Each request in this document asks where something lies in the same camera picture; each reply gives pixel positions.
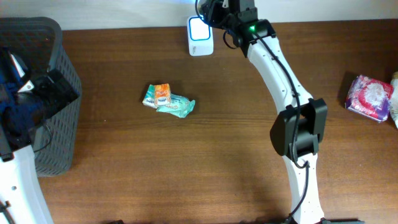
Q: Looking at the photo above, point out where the teal tissue pack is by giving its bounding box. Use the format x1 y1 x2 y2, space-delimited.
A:
142 85 157 109

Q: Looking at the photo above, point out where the teal wipes packet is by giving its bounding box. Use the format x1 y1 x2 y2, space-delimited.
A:
156 94 196 118

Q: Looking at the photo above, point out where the orange tissue pack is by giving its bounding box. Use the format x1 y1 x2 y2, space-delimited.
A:
154 83 171 107

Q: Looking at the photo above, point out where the red purple snack packet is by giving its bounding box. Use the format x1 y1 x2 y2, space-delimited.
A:
345 75 394 123

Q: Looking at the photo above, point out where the white bamboo print tube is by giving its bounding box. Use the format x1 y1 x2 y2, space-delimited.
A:
390 72 398 128

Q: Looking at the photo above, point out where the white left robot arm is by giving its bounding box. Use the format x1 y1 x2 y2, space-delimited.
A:
1 46 81 223

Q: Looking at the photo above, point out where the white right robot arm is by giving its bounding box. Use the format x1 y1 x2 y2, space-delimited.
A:
195 0 328 223

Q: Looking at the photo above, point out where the white barcode scanner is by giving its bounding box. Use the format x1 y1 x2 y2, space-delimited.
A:
187 16 214 57

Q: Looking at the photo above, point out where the grey plastic mesh basket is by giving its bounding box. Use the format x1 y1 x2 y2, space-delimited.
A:
1 17 82 177

